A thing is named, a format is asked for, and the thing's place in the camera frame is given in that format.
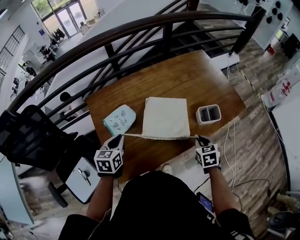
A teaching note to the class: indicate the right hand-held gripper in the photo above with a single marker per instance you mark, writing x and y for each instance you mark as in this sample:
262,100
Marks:
208,157

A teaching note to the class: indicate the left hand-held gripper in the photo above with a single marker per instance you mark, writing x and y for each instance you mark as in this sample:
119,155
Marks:
107,162

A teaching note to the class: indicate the person's left forearm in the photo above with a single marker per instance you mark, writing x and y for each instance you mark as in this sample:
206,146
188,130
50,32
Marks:
100,199

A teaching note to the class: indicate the person's right forearm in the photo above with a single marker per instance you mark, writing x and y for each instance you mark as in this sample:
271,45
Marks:
221,192

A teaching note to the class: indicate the white plastic bag red print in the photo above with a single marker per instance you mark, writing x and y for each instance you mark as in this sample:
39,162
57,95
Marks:
281,89

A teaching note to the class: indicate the mint printed pouch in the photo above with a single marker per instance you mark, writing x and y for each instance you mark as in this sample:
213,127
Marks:
119,120

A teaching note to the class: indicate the white two-compartment container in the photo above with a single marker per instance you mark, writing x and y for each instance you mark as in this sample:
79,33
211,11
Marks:
208,114

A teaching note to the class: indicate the person's right white shoe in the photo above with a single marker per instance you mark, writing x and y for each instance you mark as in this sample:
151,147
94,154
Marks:
167,168

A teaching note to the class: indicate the white drawer cabinet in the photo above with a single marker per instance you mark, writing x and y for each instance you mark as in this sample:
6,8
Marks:
82,180

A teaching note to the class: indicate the small tablet screen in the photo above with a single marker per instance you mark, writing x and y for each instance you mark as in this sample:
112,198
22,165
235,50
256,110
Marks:
205,202

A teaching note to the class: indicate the person's black shirt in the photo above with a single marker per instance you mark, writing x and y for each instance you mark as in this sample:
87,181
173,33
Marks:
159,211

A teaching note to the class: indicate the white low box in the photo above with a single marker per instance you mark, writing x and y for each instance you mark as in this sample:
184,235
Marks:
226,62

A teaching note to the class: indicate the black mesh office chair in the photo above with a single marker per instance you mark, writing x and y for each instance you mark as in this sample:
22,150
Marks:
25,138

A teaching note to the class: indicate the dark staircase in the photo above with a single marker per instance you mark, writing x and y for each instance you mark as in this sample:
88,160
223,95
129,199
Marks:
206,37

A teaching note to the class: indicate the small red bin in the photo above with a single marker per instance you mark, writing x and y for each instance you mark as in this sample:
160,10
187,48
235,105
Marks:
272,49

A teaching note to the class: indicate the rack of dark clothes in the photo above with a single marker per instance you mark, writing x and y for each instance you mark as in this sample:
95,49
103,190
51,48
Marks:
56,34

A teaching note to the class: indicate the glass entrance doors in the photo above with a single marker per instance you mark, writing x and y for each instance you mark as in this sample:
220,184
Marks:
63,16

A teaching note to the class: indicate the black balcony balustrade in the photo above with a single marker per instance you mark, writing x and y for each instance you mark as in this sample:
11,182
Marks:
10,51

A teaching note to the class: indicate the dome pendant lamp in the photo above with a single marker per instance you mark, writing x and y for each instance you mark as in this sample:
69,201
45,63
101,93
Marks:
3,13

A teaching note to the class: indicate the blue wall sign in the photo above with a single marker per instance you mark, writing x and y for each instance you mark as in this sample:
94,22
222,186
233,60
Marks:
42,32

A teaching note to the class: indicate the group of black wall-hung headsets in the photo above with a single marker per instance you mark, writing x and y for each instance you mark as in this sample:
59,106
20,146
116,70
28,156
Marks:
272,11

